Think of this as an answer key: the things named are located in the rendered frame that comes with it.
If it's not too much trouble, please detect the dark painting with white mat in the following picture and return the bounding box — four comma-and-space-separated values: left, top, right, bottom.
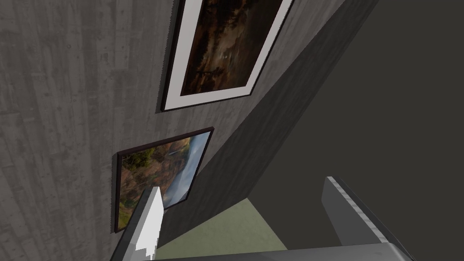
159, 0, 295, 112

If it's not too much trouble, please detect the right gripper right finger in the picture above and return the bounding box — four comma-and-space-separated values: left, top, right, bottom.
321, 176, 399, 247

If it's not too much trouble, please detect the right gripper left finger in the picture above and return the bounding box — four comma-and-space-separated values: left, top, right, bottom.
110, 186, 164, 261

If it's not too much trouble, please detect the landscape painting in dark frame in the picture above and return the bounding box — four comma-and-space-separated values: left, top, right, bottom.
113, 126, 215, 234

